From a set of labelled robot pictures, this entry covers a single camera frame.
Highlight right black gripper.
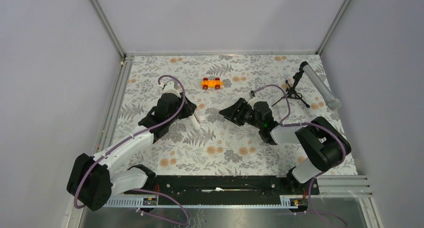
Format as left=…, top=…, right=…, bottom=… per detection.
left=218, top=97, right=263, bottom=130

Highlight white remote control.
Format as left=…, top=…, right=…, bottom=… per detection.
left=189, top=110, right=202, bottom=130

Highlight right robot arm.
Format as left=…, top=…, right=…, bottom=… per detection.
left=218, top=97, right=352, bottom=194

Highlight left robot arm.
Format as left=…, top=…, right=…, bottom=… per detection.
left=66, top=92, right=199, bottom=211

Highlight orange toy car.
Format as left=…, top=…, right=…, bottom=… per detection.
left=200, top=77, right=224, bottom=90

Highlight black tripod mic stand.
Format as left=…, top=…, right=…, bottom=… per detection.
left=272, top=68, right=310, bottom=108

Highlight floral table mat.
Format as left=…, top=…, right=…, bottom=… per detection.
left=113, top=55, right=344, bottom=176

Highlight silver microphone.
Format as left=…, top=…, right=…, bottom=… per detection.
left=299, top=61, right=342, bottom=111

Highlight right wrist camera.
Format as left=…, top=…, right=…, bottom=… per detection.
left=247, top=90, right=261, bottom=109

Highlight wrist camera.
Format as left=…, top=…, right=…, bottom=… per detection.
left=247, top=90, right=261, bottom=109
left=159, top=81, right=181, bottom=98

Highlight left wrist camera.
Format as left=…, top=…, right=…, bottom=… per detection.
left=159, top=81, right=181, bottom=98

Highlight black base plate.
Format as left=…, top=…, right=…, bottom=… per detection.
left=143, top=175, right=320, bottom=206

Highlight grey slotted cable duct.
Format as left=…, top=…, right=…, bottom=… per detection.
left=104, top=195, right=301, bottom=210

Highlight aluminium frame rails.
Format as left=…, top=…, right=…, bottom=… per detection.
left=67, top=0, right=385, bottom=228

